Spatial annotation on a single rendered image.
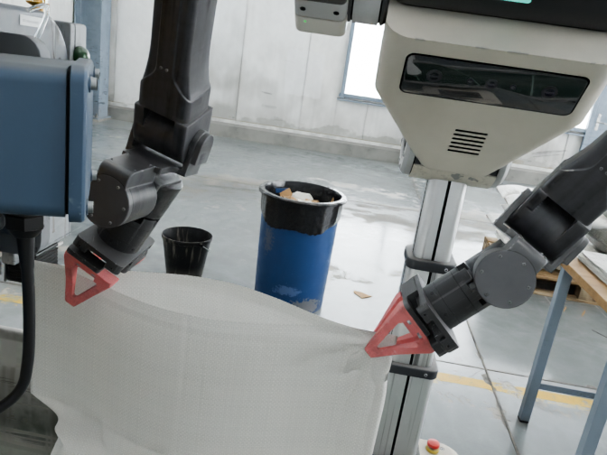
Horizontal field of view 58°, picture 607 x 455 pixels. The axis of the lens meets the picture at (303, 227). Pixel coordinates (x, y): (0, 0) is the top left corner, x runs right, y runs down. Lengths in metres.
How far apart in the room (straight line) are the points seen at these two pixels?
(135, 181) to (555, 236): 0.45
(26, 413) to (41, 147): 1.03
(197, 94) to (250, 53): 8.19
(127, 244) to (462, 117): 0.63
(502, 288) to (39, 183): 0.42
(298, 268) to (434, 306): 2.28
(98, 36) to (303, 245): 6.94
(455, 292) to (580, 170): 0.18
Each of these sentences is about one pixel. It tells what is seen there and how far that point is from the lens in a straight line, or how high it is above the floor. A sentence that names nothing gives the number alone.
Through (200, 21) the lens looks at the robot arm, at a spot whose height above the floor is 1.35.
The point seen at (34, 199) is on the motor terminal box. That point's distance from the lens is 0.35.
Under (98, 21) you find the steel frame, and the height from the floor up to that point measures 1.45.
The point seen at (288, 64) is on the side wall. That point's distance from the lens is 8.70.
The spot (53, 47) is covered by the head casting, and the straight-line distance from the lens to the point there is 0.85.
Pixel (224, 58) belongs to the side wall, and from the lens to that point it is 8.89.
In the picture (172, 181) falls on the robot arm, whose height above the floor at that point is 1.17.
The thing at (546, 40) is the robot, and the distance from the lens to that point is 1.01.
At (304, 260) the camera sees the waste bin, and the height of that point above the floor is 0.33.
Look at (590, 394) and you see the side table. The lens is 2.63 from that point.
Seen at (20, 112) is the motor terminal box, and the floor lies 1.28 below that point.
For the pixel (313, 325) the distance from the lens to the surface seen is 0.66.
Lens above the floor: 1.32
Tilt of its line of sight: 17 degrees down
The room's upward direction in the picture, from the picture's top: 8 degrees clockwise
